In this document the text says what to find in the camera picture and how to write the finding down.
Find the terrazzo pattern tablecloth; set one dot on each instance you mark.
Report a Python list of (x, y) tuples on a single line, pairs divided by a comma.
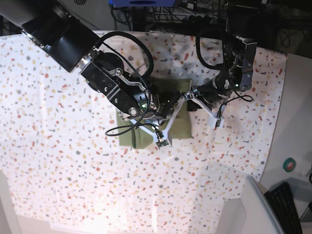
[(62, 168)]

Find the green tape roll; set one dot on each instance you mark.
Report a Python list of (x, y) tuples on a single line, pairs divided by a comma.
[(289, 165)]

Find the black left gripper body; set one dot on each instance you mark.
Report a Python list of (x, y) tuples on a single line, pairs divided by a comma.
[(213, 92)]

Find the blue box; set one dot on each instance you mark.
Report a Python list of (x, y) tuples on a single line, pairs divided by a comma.
[(143, 3)]

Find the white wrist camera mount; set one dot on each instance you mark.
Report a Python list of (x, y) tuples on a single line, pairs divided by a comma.
[(159, 129), (215, 119)]

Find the grey monitor edge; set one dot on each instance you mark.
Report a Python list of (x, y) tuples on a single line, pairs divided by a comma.
[(260, 218)]

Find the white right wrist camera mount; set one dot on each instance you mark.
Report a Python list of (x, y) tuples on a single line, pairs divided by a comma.
[(159, 129)]

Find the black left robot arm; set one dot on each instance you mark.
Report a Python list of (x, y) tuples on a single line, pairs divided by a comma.
[(244, 25)]

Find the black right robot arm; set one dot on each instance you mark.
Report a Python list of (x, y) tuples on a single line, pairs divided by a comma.
[(50, 26)]

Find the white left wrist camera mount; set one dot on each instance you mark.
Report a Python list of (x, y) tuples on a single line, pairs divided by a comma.
[(215, 119)]

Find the green t-shirt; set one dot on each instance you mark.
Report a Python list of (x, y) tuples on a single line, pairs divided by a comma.
[(181, 127)]

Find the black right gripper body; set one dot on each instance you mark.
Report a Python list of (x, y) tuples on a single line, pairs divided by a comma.
[(162, 105)]

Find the black keyboard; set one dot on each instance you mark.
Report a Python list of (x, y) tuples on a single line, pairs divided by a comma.
[(281, 201)]

